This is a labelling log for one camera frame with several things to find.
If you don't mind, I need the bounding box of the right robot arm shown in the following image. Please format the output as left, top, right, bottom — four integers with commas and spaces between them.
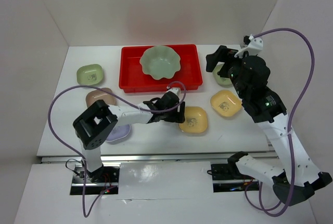
206, 45, 332, 206

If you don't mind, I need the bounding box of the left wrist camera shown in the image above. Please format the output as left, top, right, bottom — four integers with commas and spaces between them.
167, 87, 181, 96

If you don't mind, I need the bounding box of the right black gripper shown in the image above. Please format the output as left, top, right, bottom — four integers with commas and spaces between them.
205, 45, 248, 98

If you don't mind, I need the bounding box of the front aluminium rail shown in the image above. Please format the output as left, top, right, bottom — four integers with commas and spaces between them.
41, 151, 278, 164

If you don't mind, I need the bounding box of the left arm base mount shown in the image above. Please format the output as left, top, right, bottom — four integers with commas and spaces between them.
65, 159, 120, 195

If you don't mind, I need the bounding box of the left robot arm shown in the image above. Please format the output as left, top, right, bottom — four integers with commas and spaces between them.
73, 87, 185, 182

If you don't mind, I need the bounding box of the green square plate right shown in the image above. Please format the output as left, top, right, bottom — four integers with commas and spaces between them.
212, 63, 232, 87

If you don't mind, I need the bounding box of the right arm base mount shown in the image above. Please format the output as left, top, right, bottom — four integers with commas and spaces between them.
207, 164, 259, 193

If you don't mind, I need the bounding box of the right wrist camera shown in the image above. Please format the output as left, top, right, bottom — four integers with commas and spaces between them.
234, 34, 263, 58

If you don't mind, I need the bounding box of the purple square plate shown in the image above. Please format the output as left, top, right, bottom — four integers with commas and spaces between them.
106, 125, 131, 144

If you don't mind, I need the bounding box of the green square plate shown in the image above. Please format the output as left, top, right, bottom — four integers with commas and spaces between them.
212, 63, 232, 87
76, 64, 104, 85

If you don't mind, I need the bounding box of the green square plate left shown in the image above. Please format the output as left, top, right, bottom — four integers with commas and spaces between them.
76, 64, 104, 85

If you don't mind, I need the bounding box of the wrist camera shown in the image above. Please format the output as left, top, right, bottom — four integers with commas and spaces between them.
234, 34, 263, 58
167, 87, 181, 96

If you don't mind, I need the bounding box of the yellow square plate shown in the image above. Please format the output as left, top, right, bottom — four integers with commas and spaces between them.
178, 107, 208, 135
210, 90, 242, 117

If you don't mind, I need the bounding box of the pink square plate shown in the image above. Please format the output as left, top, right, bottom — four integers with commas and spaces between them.
85, 87, 117, 108

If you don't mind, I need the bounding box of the green scalloped bowl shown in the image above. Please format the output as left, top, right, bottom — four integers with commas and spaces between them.
139, 45, 181, 80

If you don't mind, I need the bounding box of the red plastic bin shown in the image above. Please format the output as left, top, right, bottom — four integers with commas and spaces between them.
119, 44, 203, 93

